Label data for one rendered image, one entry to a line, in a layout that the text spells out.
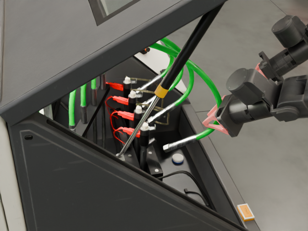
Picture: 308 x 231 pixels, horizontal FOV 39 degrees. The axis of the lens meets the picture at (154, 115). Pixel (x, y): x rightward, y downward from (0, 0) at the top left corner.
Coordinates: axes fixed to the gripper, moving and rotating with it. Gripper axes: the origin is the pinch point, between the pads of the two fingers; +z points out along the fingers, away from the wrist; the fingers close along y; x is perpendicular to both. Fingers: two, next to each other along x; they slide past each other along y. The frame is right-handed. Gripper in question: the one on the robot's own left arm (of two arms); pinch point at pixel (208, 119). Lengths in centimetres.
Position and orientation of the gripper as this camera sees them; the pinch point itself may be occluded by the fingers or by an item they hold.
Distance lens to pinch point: 107.9
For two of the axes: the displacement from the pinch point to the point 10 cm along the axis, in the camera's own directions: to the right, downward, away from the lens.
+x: 6.3, 7.0, 3.3
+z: -6.1, 2.0, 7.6
